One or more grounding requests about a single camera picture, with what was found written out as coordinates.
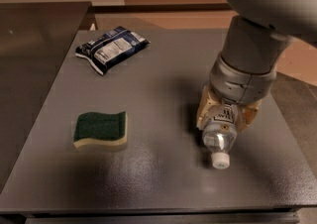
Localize blue snack packet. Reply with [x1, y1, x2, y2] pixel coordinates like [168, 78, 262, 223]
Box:
[75, 26, 151, 75]

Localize clear plastic water bottle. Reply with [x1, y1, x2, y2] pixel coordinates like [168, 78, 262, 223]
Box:
[202, 104, 237, 169]

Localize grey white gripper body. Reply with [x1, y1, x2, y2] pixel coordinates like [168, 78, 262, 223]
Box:
[209, 55, 276, 105]

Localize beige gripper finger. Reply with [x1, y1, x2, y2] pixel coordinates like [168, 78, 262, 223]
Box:
[196, 84, 221, 130]
[236, 100, 262, 133]

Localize green yellow sponge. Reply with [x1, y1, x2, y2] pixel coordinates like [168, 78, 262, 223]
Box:
[73, 112, 128, 148]

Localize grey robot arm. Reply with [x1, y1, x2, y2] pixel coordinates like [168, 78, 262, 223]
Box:
[196, 0, 317, 131]

